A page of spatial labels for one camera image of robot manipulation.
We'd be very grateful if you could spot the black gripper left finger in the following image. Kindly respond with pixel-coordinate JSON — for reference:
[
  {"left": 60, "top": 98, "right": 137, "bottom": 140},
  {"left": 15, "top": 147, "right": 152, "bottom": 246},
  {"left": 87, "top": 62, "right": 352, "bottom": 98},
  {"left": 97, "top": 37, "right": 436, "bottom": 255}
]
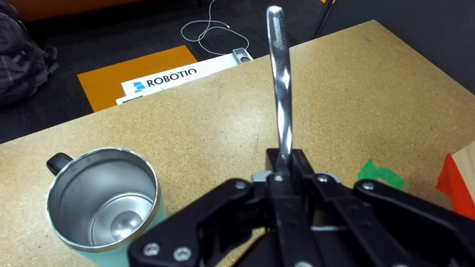
[{"left": 128, "top": 147, "right": 303, "bottom": 267}]

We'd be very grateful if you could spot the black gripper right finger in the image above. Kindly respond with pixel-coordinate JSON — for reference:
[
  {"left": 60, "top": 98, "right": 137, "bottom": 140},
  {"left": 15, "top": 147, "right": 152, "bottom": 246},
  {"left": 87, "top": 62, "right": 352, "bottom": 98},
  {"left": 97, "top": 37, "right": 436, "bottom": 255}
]
[{"left": 292, "top": 148, "right": 475, "bottom": 267}]

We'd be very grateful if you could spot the silver metal spoon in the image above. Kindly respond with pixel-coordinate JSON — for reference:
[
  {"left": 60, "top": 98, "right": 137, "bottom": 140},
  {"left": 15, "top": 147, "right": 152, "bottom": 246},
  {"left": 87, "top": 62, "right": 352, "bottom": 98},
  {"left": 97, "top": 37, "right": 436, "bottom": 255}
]
[{"left": 266, "top": 5, "right": 295, "bottom": 172}]

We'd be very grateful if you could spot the green tape piece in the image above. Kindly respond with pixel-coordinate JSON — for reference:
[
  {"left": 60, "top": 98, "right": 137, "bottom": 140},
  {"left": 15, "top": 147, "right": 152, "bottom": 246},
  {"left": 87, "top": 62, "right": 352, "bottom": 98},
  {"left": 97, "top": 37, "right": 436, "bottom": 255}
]
[{"left": 355, "top": 157, "right": 407, "bottom": 193}]

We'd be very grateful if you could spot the white Robotiq box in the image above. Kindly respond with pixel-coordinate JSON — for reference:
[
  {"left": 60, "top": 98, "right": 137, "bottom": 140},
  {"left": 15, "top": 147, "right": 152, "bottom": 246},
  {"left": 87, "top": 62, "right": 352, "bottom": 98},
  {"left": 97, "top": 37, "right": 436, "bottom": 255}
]
[{"left": 115, "top": 46, "right": 256, "bottom": 107}]

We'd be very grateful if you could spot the orange flat board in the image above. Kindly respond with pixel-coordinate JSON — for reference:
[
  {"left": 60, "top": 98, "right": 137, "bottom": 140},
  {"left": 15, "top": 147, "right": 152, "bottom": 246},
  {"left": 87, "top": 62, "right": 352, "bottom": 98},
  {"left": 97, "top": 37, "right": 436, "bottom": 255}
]
[{"left": 76, "top": 43, "right": 200, "bottom": 114}]

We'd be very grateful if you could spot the black backpack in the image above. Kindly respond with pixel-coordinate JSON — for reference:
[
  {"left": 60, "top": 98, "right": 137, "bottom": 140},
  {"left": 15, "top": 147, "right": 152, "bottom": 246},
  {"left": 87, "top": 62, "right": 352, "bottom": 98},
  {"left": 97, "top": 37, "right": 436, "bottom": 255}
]
[{"left": 0, "top": 9, "right": 60, "bottom": 108}]

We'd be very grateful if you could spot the orange sofa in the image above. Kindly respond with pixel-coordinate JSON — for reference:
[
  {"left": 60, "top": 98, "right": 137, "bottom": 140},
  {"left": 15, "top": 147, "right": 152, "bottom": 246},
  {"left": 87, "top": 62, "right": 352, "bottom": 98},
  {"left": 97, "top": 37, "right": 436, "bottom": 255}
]
[{"left": 10, "top": 0, "right": 146, "bottom": 22}]

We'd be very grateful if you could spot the teal mug with black handle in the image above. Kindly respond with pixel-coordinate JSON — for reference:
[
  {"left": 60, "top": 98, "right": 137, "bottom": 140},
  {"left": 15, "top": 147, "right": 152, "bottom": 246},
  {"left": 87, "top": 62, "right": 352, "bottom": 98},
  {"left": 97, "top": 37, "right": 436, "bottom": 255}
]
[{"left": 45, "top": 146, "right": 170, "bottom": 267}]

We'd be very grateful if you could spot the white cable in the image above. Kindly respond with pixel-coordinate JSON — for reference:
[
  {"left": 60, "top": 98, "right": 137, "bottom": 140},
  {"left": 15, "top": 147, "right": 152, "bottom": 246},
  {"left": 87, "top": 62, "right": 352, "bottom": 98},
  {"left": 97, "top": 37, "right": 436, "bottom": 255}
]
[{"left": 180, "top": 0, "right": 253, "bottom": 64}]

